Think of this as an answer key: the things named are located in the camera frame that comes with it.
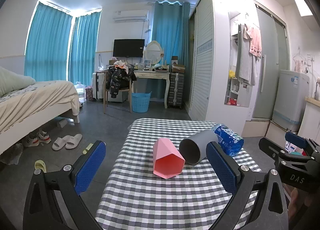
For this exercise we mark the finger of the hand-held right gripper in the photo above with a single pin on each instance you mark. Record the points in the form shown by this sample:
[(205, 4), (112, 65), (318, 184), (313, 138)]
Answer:
[(296, 140), (271, 148)]

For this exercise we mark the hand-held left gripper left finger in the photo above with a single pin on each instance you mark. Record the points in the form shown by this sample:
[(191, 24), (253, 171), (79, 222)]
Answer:
[(90, 167)]

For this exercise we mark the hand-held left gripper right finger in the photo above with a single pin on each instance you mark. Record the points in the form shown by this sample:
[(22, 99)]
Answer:
[(222, 168)]

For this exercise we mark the pink faceted cup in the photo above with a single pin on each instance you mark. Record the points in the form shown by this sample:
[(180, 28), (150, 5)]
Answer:
[(166, 162)]

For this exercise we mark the grey round cup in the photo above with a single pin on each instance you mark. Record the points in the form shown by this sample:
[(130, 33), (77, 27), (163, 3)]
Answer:
[(192, 150)]

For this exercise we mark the person's right hand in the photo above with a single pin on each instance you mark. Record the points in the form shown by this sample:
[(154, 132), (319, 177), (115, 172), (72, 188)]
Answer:
[(297, 201)]

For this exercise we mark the yellow green slipper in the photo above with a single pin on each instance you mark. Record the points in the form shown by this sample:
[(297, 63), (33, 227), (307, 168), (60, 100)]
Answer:
[(40, 166), (87, 148)]

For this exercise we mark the blue label plastic bottle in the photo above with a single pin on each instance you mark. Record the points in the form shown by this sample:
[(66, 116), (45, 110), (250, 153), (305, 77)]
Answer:
[(230, 142)]

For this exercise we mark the white slipper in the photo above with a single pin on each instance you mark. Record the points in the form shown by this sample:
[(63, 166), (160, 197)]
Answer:
[(74, 141), (60, 143)]

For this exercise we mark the white washing machine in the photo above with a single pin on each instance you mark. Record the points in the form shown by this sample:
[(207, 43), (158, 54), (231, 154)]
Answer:
[(290, 100)]

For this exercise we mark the wooden countertop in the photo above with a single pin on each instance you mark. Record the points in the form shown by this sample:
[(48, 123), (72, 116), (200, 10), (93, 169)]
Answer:
[(312, 101)]

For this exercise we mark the white orange sneaker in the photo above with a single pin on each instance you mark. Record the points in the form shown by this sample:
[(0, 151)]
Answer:
[(31, 141), (44, 137)]

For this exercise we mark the grey white checkered tablecloth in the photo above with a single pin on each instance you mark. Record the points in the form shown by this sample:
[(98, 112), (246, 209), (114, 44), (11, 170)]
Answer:
[(150, 197)]

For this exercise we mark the pink patterned gift bag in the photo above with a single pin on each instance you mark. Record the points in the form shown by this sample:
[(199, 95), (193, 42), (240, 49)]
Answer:
[(89, 94)]

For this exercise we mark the clear water jug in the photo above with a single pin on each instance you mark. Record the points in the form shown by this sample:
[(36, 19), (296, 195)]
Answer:
[(80, 92)]

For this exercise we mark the wooden chair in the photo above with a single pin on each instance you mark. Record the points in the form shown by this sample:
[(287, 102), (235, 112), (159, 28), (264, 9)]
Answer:
[(130, 100)]

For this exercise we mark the white suitcase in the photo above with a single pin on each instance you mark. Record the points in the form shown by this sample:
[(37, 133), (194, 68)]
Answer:
[(98, 86)]

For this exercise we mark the light blue laundry basket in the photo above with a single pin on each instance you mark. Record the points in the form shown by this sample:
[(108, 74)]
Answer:
[(140, 102)]

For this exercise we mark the beige bed blanket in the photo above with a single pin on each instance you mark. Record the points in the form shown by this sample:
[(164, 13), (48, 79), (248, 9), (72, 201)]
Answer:
[(37, 100)]

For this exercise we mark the frosted glass sliding door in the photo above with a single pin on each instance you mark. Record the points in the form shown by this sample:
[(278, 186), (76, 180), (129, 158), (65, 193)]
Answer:
[(267, 57)]

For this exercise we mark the dark ribbed suitcase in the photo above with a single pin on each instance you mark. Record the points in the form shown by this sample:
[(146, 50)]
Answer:
[(176, 90)]

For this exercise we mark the dark patterned jacket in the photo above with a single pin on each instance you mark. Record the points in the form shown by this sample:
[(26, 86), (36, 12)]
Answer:
[(117, 80)]

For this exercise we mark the grey hanging towel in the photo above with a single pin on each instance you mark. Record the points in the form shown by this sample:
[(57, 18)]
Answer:
[(245, 57)]

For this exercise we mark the white wardrobe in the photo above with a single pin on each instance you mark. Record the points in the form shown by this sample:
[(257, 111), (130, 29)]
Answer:
[(203, 70)]

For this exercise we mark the pink hanging towel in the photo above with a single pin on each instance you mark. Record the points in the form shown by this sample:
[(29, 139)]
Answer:
[(255, 42)]

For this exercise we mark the orange white clothes pile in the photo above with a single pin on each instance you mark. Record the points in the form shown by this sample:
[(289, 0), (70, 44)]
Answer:
[(120, 64)]

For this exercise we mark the brown cardboard box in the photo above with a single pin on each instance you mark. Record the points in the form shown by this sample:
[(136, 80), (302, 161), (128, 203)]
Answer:
[(178, 66)]

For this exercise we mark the white dressing table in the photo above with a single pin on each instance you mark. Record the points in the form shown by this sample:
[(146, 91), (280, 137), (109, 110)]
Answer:
[(152, 74)]

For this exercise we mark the pale green quilt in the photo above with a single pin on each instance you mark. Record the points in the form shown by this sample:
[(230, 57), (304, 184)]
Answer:
[(12, 80)]

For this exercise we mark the narrow blue curtain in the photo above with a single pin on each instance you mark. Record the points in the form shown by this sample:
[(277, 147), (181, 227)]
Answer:
[(83, 50)]

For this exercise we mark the black television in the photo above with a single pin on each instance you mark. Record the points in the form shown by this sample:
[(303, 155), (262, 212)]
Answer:
[(128, 48)]

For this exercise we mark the wide blue curtain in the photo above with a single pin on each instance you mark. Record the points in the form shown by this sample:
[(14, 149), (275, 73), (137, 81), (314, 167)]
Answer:
[(47, 45)]

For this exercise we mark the white oval mirror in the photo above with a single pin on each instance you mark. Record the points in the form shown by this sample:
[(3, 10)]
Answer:
[(153, 51)]

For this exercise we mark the blue curtain behind desk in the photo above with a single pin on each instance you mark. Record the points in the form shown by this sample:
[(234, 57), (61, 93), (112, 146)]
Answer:
[(170, 35)]

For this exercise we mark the white air conditioner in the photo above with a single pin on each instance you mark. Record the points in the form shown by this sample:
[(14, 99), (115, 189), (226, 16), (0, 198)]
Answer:
[(130, 15)]

